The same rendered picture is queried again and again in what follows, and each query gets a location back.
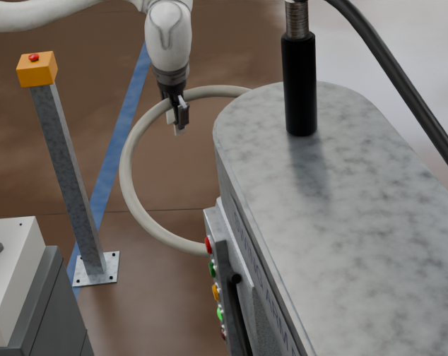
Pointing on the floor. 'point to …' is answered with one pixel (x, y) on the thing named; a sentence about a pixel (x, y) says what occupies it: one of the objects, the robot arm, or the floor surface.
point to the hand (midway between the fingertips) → (175, 120)
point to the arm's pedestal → (48, 316)
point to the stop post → (67, 171)
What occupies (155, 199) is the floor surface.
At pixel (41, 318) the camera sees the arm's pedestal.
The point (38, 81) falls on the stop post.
